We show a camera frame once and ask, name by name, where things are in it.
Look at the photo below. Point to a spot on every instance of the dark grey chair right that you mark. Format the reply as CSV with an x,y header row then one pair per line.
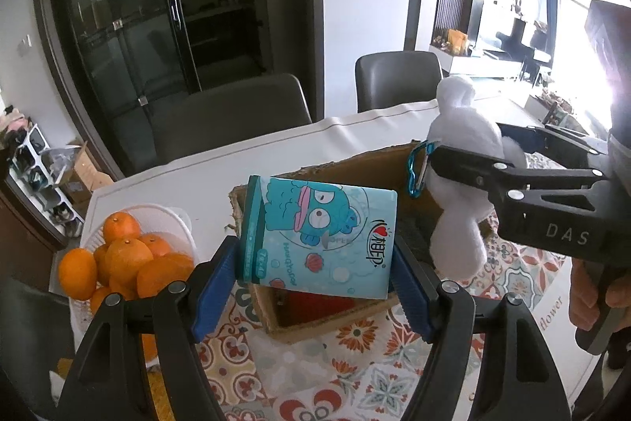
x,y
388,79

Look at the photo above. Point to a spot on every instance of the dark green knitted cloth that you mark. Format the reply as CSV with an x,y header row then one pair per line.
x,y
419,238

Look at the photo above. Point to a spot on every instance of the brown cardboard box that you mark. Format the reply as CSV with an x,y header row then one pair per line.
x,y
381,169

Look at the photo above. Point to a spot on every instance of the white shoe rack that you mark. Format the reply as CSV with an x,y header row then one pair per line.
x,y
36,169

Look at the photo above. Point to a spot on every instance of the white plastic fruit basket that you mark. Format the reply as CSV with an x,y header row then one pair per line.
x,y
163,230

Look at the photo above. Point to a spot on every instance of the orange fruit left outer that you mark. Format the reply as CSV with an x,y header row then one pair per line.
x,y
77,274

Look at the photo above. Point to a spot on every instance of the white plush toy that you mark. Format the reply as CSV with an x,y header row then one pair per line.
x,y
462,147

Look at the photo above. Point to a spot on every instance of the red fluffy pompom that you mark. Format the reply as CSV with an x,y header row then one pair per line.
x,y
297,308

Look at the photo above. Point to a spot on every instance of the black glass sliding door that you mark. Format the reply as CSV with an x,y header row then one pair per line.
x,y
120,65

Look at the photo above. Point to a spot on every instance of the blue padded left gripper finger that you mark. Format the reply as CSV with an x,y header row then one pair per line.
x,y
108,377
518,379

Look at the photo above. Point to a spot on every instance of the orange fruit front large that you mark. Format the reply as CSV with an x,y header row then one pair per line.
x,y
160,272

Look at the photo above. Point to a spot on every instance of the dark grey chair left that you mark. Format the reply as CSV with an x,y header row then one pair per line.
x,y
231,113

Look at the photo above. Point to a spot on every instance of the person's right hand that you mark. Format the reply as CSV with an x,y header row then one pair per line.
x,y
583,310

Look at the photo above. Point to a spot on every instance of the teal cartoon tissue pack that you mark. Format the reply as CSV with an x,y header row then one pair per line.
x,y
318,238

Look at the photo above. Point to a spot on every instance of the dark grey chair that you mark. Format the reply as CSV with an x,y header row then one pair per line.
x,y
388,79
231,113

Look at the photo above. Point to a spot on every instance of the orange fruit right top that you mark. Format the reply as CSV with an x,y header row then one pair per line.
x,y
120,225

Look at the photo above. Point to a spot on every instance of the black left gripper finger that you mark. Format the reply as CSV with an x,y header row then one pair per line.
x,y
553,141
584,174

